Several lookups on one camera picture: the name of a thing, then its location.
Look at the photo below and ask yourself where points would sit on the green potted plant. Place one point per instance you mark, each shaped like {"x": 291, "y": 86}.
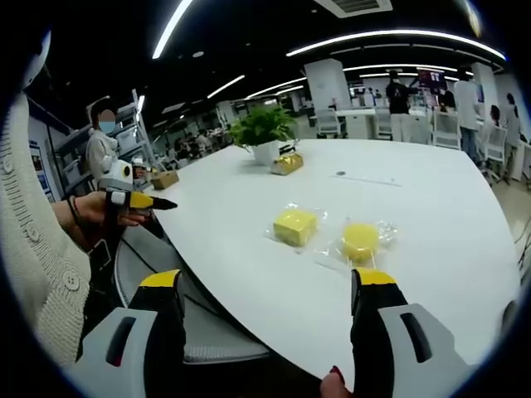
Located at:
{"x": 263, "y": 126}

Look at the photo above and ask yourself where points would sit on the person's cream knitted cardigan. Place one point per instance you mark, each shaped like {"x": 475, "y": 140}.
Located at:
{"x": 37, "y": 265}

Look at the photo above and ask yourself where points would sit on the white office chair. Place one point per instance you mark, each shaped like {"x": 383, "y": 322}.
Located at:
{"x": 329, "y": 122}
{"x": 497, "y": 151}
{"x": 447, "y": 130}

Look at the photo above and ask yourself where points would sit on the person's right hand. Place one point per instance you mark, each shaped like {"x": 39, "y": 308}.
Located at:
{"x": 332, "y": 384}

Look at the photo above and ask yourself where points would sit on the short ceiling light strip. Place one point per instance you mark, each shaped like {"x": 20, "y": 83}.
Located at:
{"x": 226, "y": 86}

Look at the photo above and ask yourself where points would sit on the wall display screen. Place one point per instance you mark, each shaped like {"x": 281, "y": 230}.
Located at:
{"x": 431, "y": 79}

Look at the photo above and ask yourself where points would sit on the shiny gold box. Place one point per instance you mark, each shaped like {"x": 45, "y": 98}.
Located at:
{"x": 288, "y": 163}

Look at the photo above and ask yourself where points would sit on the round yellow silicone block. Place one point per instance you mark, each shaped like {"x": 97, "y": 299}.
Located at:
{"x": 360, "y": 242}

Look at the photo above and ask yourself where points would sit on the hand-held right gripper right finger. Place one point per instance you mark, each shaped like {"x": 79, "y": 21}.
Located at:
{"x": 415, "y": 352}

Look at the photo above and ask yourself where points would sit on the white square pillar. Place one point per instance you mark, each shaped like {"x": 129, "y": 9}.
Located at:
{"x": 327, "y": 85}

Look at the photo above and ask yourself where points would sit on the ceiling air vent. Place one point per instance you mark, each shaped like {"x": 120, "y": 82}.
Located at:
{"x": 357, "y": 6}

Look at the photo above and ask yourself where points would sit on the square yellow silicone block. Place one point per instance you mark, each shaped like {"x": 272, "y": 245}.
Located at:
{"x": 295, "y": 226}

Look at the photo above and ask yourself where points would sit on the round yellow sponge in wrap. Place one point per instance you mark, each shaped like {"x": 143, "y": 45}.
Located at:
{"x": 388, "y": 232}

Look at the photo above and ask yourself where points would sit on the brown cardboard box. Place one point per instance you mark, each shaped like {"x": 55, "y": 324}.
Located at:
{"x": 165, "y": 180}

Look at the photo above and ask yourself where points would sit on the long curved ceiling light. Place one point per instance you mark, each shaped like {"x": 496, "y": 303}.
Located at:
{"x": 170, "y": 29}
{"x": 394, "y": 37}

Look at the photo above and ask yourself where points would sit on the square yellow sponge in wrap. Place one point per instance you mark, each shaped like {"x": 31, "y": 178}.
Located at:
{"x": 321, "y": 217}

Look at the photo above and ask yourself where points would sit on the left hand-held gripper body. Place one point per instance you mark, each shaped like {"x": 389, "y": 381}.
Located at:
{"x": 118, "y": 174}

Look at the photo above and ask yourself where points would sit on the blue wall poster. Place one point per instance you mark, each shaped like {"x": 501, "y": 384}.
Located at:
{"x": 39, "y": 170}

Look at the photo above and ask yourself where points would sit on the grey office chair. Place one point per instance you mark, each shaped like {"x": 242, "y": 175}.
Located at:
{"x": 215, "y": 340}

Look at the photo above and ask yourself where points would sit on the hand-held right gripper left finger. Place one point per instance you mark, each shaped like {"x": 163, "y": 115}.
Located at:
{"x": 137, "y": 344}

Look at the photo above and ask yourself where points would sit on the metal storage shelving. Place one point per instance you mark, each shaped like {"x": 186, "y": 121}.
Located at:
{"x": 132, "y": 132}

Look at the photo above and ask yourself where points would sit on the white plant pot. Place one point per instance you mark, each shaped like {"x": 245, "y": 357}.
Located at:
{"x": 265, "y": 153}

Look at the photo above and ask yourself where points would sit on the person's left hand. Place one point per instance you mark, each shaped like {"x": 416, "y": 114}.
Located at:
{"x": 93, "y": 215}

